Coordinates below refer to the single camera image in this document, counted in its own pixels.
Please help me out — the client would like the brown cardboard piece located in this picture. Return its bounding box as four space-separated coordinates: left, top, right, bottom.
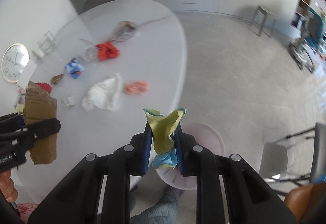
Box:
23 81 57 165

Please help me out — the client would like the brown snack wrapper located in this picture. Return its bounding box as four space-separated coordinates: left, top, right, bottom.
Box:
51 74 64 85

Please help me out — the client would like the blue printed carton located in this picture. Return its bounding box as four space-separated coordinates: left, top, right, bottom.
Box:
65 58 85 80

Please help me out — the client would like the yellow paper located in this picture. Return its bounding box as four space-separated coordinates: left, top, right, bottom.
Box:
144 108 187 169

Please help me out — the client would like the white round trash bin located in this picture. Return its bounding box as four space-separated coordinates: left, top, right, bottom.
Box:
156 123 226 190

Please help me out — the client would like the person's left hand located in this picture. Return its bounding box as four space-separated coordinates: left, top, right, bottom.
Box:
0 170 18 202

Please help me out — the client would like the crumpled grey tissue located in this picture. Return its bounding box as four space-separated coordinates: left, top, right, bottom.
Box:
62 95 76 108

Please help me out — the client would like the crumpled white plastic bag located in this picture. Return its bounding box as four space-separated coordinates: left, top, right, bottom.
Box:
81 74 123 111

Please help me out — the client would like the clear glass jar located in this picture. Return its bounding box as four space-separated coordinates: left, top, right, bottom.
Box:
32 31 56 61

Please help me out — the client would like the crumpled red paper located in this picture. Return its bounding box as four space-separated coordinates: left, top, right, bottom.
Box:
96 41 120 61

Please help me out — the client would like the crumpled pink paper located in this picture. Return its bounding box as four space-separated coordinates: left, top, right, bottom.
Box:
124 81 148 95

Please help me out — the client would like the clear crinkled plastic wrapper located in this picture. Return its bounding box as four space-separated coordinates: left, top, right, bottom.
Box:
109 21 138 42

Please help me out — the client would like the teal wheeled chair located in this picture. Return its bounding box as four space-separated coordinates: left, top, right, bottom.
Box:
289 8 325 74

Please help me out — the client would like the grey metal stool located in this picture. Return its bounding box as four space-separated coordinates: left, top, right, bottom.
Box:
249 5 277 38

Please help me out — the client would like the round white wall clock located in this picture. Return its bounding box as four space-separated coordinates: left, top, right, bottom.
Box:
1 43 30 83

